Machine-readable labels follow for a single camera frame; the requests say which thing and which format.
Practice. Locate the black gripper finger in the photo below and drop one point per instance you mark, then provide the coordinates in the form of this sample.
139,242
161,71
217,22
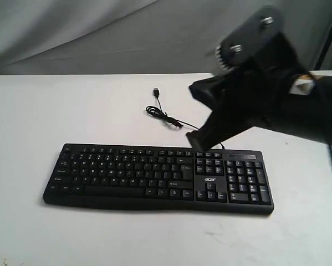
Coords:
221,126

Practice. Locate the grey backdrop cloth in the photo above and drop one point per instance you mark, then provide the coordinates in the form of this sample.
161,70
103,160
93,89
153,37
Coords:
140,37

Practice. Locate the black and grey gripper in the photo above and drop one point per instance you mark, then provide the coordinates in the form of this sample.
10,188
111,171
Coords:
254,69

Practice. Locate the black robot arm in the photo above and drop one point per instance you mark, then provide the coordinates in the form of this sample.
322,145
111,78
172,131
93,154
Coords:
323,87

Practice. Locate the black acer keyboard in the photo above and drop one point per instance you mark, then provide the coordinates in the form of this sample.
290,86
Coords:
148,178

